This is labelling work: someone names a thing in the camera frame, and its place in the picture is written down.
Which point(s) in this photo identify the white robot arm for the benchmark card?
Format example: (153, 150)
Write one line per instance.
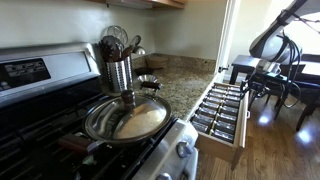
(274, 48)

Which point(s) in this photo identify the frying pan with glass lid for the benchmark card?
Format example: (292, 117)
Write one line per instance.
(120, 122)

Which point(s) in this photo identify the stainless steel gas stove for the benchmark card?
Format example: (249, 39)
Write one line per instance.
(45, 93)

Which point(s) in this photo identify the wooden spice drawer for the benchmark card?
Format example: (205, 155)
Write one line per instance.
(220, 118)

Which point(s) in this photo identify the small steel measuring cup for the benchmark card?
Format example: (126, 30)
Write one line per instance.
(149, 81)

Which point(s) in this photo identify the wire skimmer utensil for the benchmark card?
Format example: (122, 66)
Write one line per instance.
(117, 32)

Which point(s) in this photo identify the black door handle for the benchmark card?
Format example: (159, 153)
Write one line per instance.
(221, 69)

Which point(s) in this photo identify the dark wooden dining table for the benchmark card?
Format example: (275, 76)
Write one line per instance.
(246, 64)

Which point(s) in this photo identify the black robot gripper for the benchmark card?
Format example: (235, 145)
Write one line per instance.
(262, 84)

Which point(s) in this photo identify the perforated steel utensil holder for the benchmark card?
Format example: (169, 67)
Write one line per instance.
(117, 78)

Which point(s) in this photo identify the dark wooden chair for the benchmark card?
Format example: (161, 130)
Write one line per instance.
(306, 92)

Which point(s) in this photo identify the small black dish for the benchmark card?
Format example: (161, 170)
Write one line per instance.
(143, 71)

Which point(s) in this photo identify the round wooden bowl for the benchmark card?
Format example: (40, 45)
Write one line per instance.
(157, 62)

